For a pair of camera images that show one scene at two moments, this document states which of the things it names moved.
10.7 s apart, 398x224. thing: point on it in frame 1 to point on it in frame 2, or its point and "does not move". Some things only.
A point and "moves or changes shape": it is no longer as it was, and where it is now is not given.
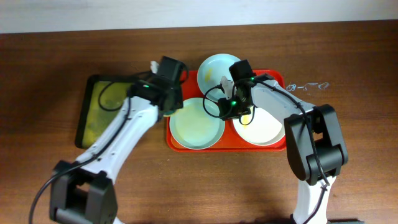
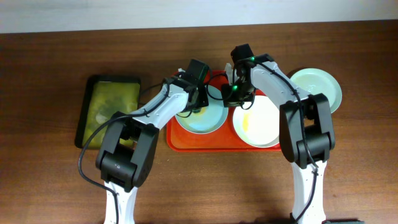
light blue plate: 198,124 moves or changes shape
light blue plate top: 209,73 to 315,81
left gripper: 175,101 to 200,101
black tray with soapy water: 103,98 does not move
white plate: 259,128 does not move
